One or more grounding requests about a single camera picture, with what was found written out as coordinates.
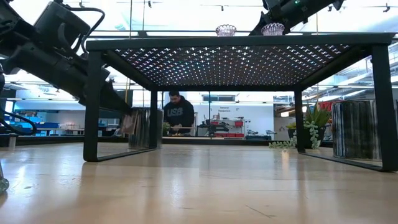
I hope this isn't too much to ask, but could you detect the pink ribbed glass candle holder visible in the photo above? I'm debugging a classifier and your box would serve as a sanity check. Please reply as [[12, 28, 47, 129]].
[[215, 24, 238, 37], [261, 22, 285, 36]]

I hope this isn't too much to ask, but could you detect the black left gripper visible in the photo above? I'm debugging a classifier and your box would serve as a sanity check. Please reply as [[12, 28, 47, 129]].
[[0, 43, 131, 114]]

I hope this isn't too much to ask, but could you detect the background shelf with red bins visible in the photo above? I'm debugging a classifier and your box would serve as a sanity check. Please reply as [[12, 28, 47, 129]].
[[217, 117, 246, 139]]

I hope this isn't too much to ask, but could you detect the person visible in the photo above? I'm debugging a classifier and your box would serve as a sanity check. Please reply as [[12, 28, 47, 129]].
[[162, 90, 195, 137]]

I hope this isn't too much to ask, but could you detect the background workbench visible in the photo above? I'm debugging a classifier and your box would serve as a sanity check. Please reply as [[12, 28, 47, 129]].
[[244, 129, 278, 141]]

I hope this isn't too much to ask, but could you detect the background shelf with blue bins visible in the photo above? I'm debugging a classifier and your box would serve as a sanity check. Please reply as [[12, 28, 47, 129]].
[[2, 108, 86, 137]]

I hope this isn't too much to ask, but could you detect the black perforated metal shelf riser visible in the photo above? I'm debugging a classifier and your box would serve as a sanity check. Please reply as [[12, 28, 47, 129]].
[[82, 32, 398, 173]]

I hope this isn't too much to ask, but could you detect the grey overhead frame bar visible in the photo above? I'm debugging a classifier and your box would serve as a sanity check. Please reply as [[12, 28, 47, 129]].
[[90, 29, 398, 35]]

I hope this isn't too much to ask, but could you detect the silver tin candle with tag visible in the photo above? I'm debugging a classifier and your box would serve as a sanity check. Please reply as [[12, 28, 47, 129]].
[[120, 106, 165, 150]]

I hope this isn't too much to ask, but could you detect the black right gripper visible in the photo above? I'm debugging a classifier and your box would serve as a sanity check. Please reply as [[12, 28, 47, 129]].
[[249, 0, 345, 36]]

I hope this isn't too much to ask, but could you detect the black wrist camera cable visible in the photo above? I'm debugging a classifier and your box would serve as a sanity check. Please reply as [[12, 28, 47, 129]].
[[63, 5, 106, 55]]

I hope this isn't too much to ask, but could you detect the clear rounded glass object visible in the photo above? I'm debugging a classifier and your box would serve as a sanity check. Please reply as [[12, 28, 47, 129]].
[[0, 161, 10, 195]]

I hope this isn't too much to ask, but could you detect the red background box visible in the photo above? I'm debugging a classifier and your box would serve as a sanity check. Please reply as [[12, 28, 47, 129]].
[[317, 100, 343, 113]]

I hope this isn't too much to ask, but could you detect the dark ribbed silver tin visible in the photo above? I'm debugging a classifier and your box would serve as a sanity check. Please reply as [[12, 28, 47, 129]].
[[331, 98, 382, 161]]

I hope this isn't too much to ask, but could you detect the black table edge rail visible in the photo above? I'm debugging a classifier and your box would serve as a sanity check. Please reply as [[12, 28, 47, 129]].
[[0, 133, 398, 147]]

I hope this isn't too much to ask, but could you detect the green artificial potted succulent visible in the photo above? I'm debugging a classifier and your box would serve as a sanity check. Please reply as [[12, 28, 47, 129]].
[[269, 101, 333, 151]]

